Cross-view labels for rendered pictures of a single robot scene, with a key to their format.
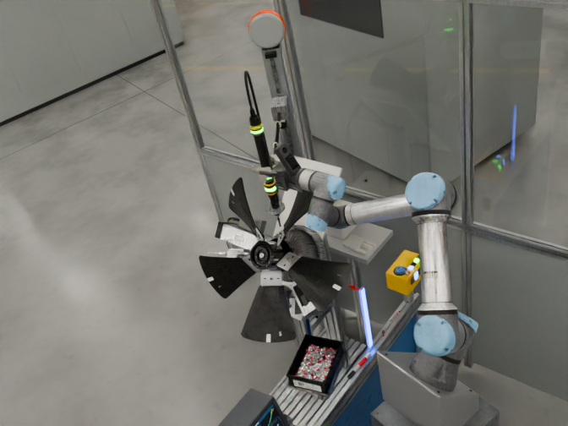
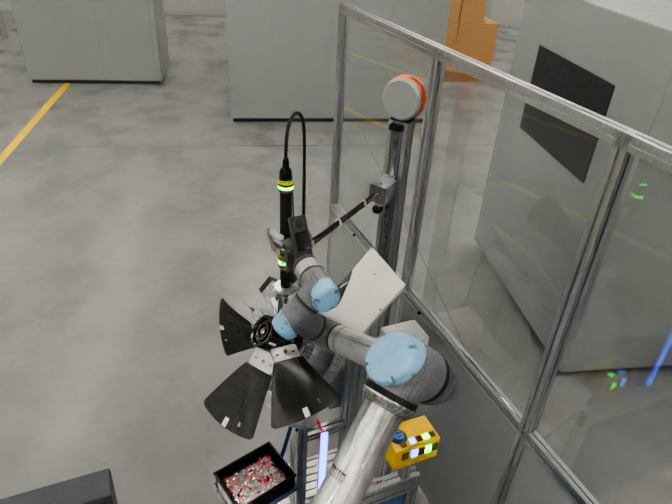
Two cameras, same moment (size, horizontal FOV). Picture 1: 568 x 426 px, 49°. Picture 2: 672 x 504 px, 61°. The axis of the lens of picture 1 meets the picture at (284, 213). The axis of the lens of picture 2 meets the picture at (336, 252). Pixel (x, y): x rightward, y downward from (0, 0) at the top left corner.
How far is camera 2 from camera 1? 0.94 m
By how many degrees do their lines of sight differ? 17
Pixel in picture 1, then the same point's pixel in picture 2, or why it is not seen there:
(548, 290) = not seen: outside the picture
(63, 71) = (314, 99)
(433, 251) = (357, 444)
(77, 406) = (108, 377)
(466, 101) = (575, 281)
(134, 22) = not seen: hidden behind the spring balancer
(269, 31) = (403, 100)
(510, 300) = not seen: outside the picture
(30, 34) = (301, 56)
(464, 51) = (597, 215)
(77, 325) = (164, 308)
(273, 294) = (255, 379)
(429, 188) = (396, 359)
